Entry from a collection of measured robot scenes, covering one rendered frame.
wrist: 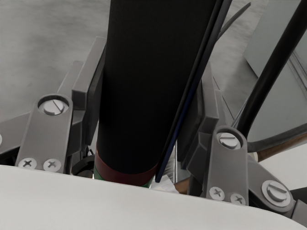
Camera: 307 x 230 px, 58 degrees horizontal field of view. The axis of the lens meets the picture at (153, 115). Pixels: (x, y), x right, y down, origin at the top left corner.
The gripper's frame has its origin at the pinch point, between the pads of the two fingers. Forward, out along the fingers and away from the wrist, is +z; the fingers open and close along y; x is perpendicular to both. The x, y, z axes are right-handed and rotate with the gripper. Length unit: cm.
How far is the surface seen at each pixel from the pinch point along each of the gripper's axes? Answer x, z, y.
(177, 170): -33.8, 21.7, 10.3
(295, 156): -26.7, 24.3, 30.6
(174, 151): -33.7, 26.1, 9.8
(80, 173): -25.7, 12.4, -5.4
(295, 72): -51, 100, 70
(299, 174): -27.0, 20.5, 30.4
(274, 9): -82, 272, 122
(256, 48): -124, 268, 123
